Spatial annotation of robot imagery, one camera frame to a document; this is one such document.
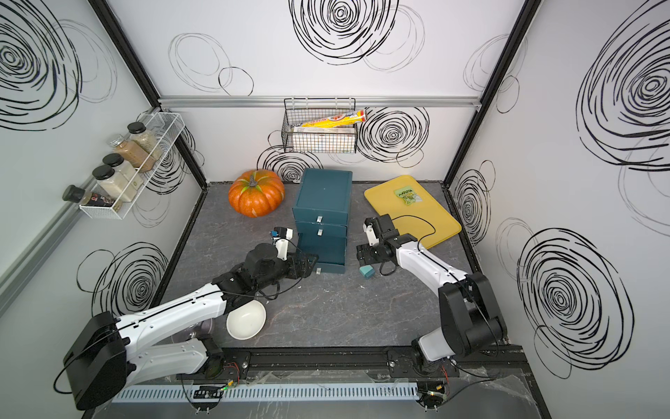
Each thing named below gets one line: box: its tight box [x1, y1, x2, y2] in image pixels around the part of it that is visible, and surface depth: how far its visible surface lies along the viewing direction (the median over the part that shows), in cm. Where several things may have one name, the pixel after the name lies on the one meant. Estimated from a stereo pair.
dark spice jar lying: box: [61, 185, 117, 208], surface depth 63 cm
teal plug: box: [359, 264, 376, 281], surface depth 93 cm
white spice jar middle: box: [102, 152, 144, 191], surface depth 69 cm
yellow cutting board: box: [364, 175, 462, 249], surface depth 115 cm
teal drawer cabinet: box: [292, 167, 354, 275], surface depth 91 cm
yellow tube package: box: [291, 109, 368, 129], surface depth 89 cm
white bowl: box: [225, 299, 267, 341], surface depth 81 cm
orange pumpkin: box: [228, 168, 286, 219], surface depth 104 cm
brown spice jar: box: [108, 134, 157, 173], surface depth 74 cm
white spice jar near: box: [92, 164, 138, 203], surface depth 66 cm
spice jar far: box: [127, 121, 163, 161], surface depth 77 cm
